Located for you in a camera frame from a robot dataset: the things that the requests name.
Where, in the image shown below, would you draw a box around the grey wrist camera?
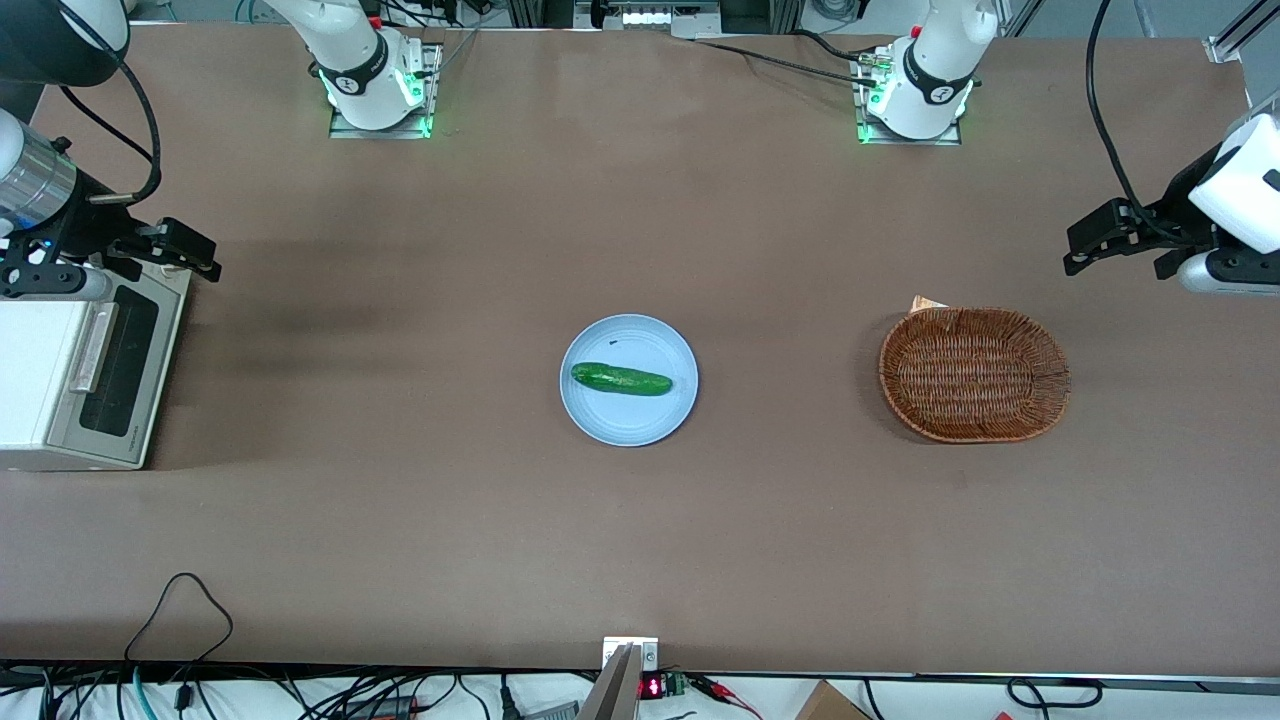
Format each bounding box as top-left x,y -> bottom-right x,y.
45,267 -> 113,302
1177,249 -> 1280,298

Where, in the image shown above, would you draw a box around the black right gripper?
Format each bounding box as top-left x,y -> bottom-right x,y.
0,178 -> 223,299

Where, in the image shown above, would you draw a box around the brown wicker basket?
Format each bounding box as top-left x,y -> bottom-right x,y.
878,306 -> 1072,445

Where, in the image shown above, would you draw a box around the black cable across table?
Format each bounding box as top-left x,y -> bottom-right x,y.
694,29 -> 883,87

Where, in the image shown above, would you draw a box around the black looped thin cable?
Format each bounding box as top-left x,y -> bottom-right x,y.
124,572 -> 235,667

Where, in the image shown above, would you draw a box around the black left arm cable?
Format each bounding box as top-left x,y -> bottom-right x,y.
1085,0 -> 1186,246

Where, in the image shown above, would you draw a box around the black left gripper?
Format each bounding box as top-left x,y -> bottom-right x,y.
1062,146 -> 1241,281

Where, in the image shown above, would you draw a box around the white metal mounting bracket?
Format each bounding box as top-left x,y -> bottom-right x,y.
601,636 -> 662,674

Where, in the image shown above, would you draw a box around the cardboard box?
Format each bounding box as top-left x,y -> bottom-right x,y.
794,679 -> 874,720

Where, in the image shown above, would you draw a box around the aluminium frame profile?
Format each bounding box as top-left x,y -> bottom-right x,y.
1203,0 -> 1280,67

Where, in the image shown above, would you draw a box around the grey aluminium bar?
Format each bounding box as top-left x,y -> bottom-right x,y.
577,644 -> 642,720

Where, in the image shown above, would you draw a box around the oven door with glass window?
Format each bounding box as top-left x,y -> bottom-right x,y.
60,280 -> 186,463

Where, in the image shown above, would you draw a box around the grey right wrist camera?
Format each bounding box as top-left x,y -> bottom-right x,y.
45,267 -> 113,302

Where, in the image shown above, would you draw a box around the black coiled cable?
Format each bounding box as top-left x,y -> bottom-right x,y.
1004,676 -> 1104,711

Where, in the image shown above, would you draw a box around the green cucumber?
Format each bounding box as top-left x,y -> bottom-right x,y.
570,361 -> 675,398

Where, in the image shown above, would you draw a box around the white toaster oven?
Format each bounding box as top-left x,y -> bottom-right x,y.
0,262 -> 193,472

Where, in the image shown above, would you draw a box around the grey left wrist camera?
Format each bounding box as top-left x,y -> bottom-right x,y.
1177,249 -> 1280,298

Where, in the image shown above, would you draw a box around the red clip leads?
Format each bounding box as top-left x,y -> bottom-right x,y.
688,676 -> 763,720

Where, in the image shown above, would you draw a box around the light blue round plate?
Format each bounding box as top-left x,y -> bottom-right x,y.
559,314 -> 700,448

